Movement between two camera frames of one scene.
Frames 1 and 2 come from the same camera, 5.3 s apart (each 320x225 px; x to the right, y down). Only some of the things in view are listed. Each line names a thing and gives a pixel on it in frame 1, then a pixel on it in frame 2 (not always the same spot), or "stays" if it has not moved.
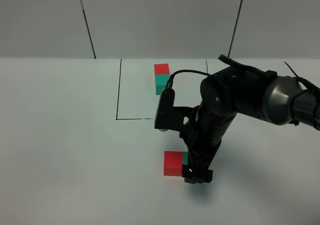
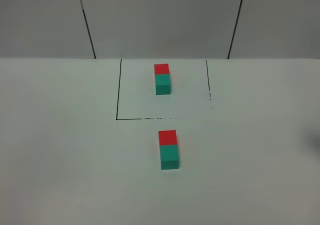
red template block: [161, 68] stays
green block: [185, 158] → [169, 157]
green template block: [161, 80] stays
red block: [173, 163] → [167, 137]
